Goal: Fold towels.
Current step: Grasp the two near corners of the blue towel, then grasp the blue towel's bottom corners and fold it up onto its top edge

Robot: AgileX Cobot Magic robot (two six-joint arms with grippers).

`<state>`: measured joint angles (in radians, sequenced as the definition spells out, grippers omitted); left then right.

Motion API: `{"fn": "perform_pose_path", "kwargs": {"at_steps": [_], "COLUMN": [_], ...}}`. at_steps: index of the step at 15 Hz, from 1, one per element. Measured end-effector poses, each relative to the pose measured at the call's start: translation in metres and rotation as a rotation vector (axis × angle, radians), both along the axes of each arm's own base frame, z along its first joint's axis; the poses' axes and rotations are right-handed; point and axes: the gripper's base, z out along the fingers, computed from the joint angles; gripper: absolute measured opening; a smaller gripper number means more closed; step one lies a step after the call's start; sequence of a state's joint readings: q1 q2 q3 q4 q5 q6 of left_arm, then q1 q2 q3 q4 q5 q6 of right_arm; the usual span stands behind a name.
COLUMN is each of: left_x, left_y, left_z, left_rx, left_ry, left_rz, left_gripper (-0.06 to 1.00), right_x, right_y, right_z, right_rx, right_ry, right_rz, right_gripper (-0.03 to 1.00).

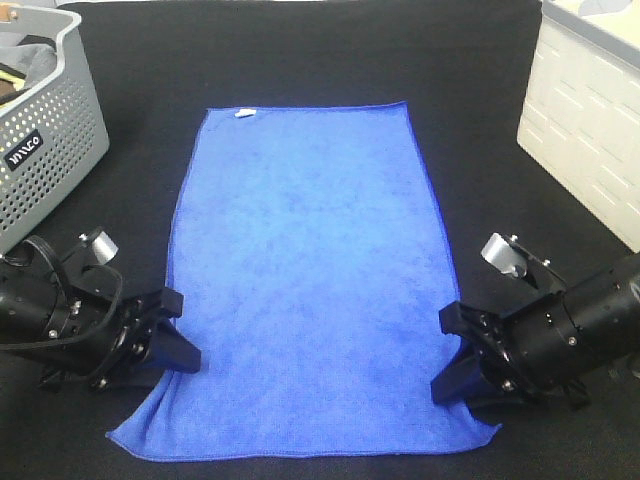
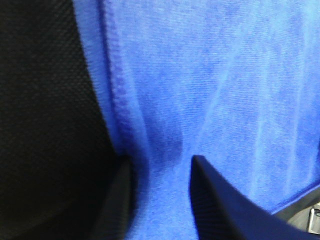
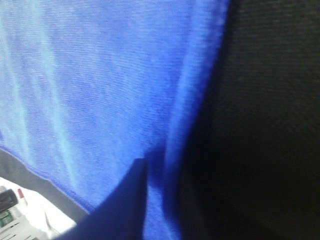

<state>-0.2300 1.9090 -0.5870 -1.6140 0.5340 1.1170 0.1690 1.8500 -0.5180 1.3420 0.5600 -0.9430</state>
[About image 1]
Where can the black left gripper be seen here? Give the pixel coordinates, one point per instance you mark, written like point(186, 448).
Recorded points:
point(104, 337)

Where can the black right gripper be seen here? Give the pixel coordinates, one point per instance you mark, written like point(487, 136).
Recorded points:
point(533, 351)

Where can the blue microfiber towel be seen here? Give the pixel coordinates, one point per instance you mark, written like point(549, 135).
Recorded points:
point(309, 248)

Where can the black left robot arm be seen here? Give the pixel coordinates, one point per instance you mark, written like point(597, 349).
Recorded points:
point(28, 299)

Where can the grey perforated laundry basket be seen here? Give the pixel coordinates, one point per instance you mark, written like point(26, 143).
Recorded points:
point(53, 134)

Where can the white slotted storage bin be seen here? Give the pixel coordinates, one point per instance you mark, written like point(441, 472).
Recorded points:
point(580, 116)

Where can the brown towel in basket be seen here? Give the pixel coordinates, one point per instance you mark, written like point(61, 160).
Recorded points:
point(8, 92)

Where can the yellow towel in basket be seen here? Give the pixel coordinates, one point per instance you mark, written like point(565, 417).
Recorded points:
point(12, 80)

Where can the grey towel in basket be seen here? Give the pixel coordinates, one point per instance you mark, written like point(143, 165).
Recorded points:
point(34, 61)

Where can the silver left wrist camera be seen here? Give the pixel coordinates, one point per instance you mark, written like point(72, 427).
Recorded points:
point(102, 247)

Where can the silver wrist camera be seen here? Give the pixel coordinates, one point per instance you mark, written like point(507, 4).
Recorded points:
point(503, 257)
point(102, 247)

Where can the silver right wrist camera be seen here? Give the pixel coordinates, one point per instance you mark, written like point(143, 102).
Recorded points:
point(503, 257)

